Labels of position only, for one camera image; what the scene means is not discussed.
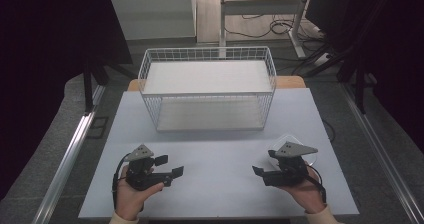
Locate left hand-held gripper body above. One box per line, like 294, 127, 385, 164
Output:
124, 144, 173, 191

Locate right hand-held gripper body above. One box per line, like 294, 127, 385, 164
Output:
262, 141, 319, 188

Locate white wire basket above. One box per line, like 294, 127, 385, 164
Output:
137, 46, 278, 133

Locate person's left hand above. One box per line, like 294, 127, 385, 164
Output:
114, 165, 165, 222

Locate person's right hand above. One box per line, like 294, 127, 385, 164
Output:
280, 165, 328, 215

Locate black stand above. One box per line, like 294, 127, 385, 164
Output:
82, 58, 138, 116
291, 0, 396, 115

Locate white power strip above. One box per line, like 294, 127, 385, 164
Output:
312, 51, 335, 67

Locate white cabinet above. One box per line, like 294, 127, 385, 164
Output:
108, 0, 198, 41

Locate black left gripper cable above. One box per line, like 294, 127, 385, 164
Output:
111, 153, 132, 212

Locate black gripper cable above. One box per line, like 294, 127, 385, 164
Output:
305, 165, 328, 204
111, 153, 132, 212

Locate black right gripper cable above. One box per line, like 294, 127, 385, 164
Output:
305, 165, 328, 204

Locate thin black cable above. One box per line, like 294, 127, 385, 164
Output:
321, 118, 336, 142

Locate metal rail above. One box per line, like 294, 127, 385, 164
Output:
339, 83, 424, 224
31, 83, 108, 224

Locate black floor cables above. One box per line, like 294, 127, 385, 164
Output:
223, 0, 332, 42

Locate white desk frame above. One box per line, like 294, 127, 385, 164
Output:
218, 0, 315, 59

